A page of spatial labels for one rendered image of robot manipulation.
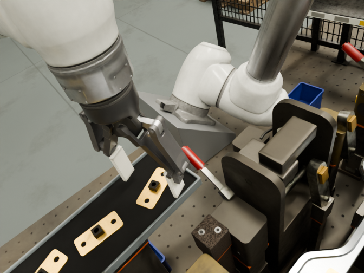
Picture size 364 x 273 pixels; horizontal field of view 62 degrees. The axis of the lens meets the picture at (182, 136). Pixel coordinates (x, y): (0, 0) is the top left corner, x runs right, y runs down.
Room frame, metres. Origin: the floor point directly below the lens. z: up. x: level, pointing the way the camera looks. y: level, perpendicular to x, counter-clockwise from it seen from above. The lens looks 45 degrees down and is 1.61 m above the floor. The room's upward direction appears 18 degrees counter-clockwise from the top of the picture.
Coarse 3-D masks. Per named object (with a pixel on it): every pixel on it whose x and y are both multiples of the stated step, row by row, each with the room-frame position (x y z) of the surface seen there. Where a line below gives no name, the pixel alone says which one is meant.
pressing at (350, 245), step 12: (360, 168) 0.34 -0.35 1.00; (360, 228) 0.21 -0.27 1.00; (348, 240) 0.20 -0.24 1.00; (360, 240) 0.19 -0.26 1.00; (312, 252) 0.20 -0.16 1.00; (324, 252) 0.19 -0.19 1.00; (336, 252) 0.19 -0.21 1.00; (348, 252) 0.18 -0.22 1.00; (360, 252) 0.17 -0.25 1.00; (300, 264) 0.19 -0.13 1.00; (312, 264) 0.18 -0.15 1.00; (324, 264) 0.17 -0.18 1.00; (336, 264) 0.17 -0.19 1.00; (348, 264) 0.16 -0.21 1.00
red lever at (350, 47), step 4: (344, 44) 0.58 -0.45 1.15; (348, 44) 0.58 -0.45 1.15; (344, 48) 0.58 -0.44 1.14; (348, 48) 0.57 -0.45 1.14; (352, 48) 0.57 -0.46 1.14; (348, 52) 0.57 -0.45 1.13; (352, 52) 0.56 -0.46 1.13; (356, 52) 0.56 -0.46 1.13; (352, 56) 0.56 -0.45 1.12; (356, 56) 0.55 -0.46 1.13; (360, 56) 0.55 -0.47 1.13; (356, 60) 0.55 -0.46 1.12; (360, 60) 0.54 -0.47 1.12; (360, 64) 0.54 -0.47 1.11
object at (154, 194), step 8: (160, 168) 0.38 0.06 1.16; (152, 176) 0.37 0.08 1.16; (160, 176) 0.36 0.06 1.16; (152, 184) 0.34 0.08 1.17; (160, 184) 0.34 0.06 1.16; (144, 192) 0.34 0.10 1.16; (152, 192) 0.33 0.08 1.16; (160, 192) 0.32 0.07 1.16; (136, 200) 0.32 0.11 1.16; (144, 200) 0.32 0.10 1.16; (152, 200) 0.31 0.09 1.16; (152, 208) 0.30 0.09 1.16
